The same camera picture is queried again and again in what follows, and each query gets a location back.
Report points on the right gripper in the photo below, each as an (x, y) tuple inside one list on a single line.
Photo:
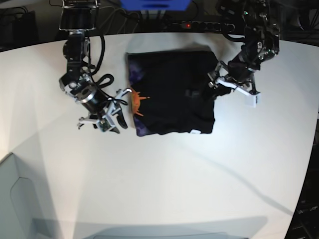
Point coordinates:
[(102, 106)]

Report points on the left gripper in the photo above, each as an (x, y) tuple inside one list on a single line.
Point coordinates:
[(227, 78)]

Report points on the black T-shirt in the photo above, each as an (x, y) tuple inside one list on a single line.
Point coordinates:
[(170, 91)]

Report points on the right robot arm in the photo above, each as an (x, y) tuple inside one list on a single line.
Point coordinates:
[(78, 18)]

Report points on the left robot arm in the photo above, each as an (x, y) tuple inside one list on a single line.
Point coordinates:
[(248, 22)]

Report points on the black power strip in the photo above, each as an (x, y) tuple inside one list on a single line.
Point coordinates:
[(197, 26)]

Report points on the blue plastic box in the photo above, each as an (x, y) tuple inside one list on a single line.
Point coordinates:
[(175, 5)]

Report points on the black equipment box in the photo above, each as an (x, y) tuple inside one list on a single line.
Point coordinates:
[(24, 29)]

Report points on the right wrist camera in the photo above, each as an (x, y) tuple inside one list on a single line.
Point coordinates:
[(104, 125)]

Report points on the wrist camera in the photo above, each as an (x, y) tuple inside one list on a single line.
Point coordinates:
[(252, 100), (104, 125)]

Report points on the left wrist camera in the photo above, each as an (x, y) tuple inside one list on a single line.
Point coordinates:
[(252, 100)]

